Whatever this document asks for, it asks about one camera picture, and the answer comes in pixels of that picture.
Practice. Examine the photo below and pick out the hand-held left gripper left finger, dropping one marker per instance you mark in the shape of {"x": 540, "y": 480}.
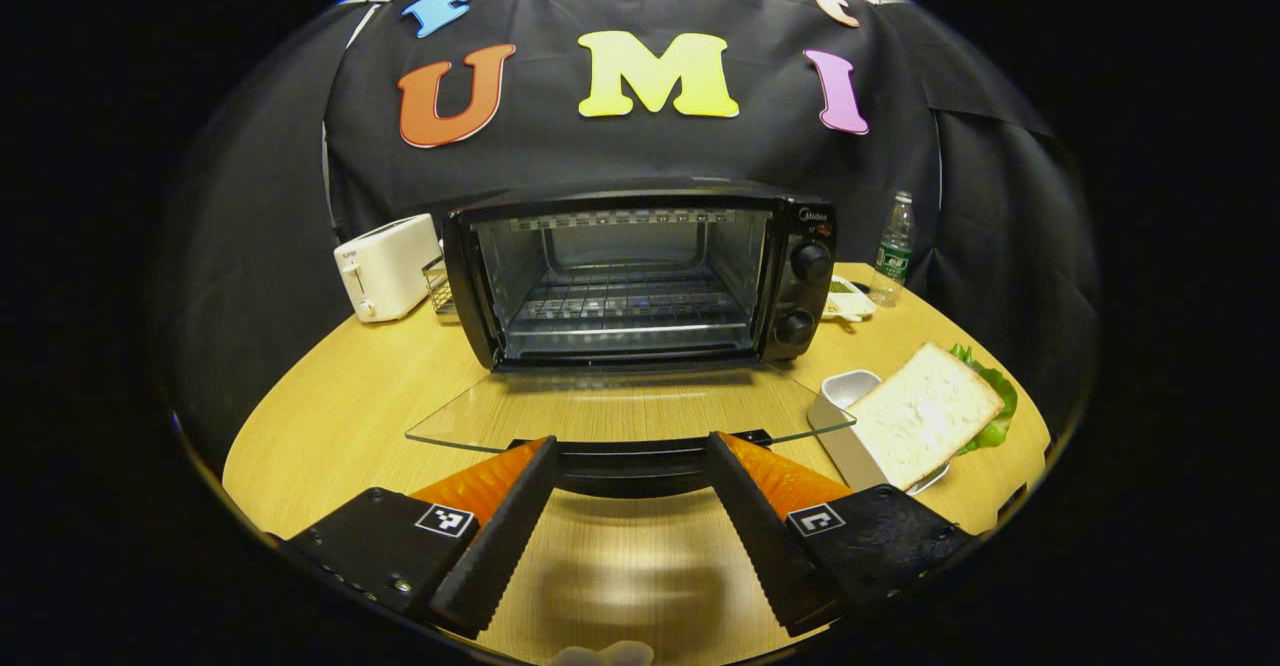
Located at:
{"x": 495, "y": 541}

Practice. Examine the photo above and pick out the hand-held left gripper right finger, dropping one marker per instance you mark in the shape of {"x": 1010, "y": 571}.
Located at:
{"x": 765, "y": 536}

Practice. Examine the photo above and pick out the sandwich with lettuce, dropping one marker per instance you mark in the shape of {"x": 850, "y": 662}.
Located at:
{"x": 925, "y": 411}

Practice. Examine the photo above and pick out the black electric oven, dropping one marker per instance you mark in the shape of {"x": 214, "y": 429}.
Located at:
{"x": 800, "y": 236}

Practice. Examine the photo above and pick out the white rectangular dish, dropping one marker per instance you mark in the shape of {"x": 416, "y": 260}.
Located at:
{"x": 848, "y": 386}

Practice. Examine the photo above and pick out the small white plate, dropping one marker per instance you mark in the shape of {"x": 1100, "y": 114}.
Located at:
{"x": 848, "y": 301}

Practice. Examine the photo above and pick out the white toaster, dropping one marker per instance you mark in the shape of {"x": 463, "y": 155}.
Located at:
{"x": 385, "y": 266}

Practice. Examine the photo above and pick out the clear water bottle green label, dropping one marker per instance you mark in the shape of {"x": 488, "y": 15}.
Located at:
{"x": 893, "y": 251}

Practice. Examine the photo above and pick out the black backdrop cloth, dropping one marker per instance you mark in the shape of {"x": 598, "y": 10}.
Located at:
{"x": 250, "y": 246}

